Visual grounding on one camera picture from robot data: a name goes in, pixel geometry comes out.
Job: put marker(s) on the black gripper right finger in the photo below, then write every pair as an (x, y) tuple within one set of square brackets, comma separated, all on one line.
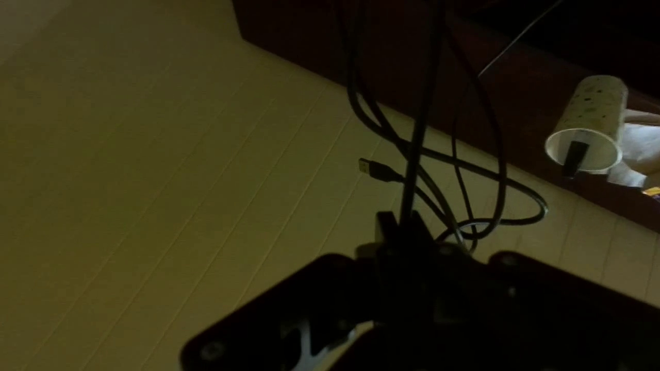
[(418, 232)]

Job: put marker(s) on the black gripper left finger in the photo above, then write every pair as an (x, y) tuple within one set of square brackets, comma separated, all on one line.
[(386, 232)]

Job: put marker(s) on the dark wooden cabinet desk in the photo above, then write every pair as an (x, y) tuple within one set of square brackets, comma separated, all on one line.
[(522, 83)]

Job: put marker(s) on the white dotted paper cup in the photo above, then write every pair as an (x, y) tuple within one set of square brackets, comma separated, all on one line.
[(590, 116)]

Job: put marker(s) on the loose white papers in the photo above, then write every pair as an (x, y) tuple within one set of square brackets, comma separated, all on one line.
[(640, 147)]

